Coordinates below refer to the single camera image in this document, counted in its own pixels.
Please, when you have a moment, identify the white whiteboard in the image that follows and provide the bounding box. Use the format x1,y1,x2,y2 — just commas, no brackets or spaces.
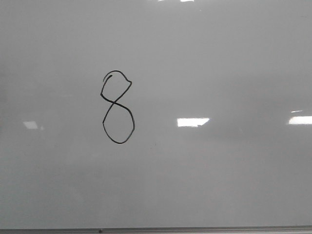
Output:
0,0,312,229

